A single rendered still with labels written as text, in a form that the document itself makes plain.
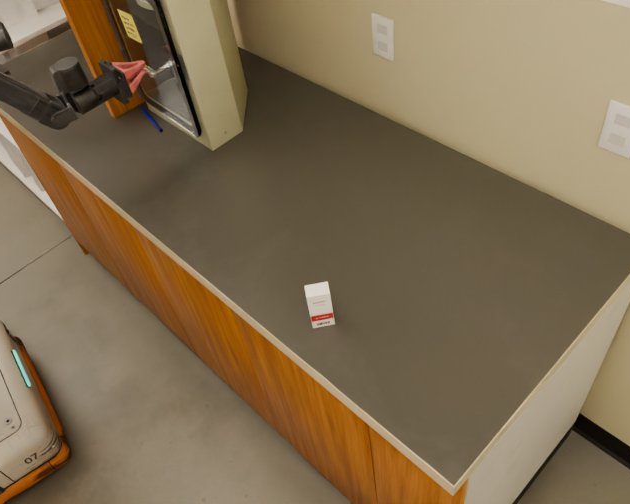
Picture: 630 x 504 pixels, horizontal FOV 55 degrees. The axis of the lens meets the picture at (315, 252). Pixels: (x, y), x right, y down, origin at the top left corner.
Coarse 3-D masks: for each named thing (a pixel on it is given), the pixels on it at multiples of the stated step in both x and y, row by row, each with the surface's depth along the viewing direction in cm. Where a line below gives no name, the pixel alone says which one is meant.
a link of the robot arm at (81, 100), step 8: (88, 88) 144; (72, 96) 142; (80, 96) 143; (88, 96) 144; (96, 96) 145; (72, 104) 145; (80, 104) 143; (88, 104) 145; (96, 104) 146; (80, 112) 145
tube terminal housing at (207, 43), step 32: (160, 0) 138; (192, 0) 141; (224, 0) 162; (192, 32) 146; (224, 32) 159; (192, 64) 150; (224, 64) 157; (192, 96) 157; (224, 96) 162; (224, 128) 168
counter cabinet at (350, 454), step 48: (48, 192) 249; (96, 240) 234; (144, 240) 173; (144, 288) 221; (192, 288) 166; (624, 288) 129; (192, 336) 210; (240, 336) 160; (240, 384) 199; (288, 384) 153; (576, 384) 150; (288, 432) 190; (336, 432) 148; (528, 432) 132; (336, 480) 181; (384, 480) 142; (432, 480) 117; (480, 480) 117; (528, 480) 180
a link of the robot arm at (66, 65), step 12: (60, 60) 140; (72, 60) 140; (60, 72) 138; (72, 72) 138; (60, 84) 139; (72, 84) 140; (84, 84) 142; (60, 96) 145; (72, 108) 142; (60, 120) 142; (72, 120) 144
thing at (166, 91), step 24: (120, 0) 150; (144, 0) 139; (120, 24) 159; (144, 24) 148; (144, 48) 157; (168, 48) 145; (168, 72) 154; (144, 96) 178; (168, 96) 164; (192, 120) 161
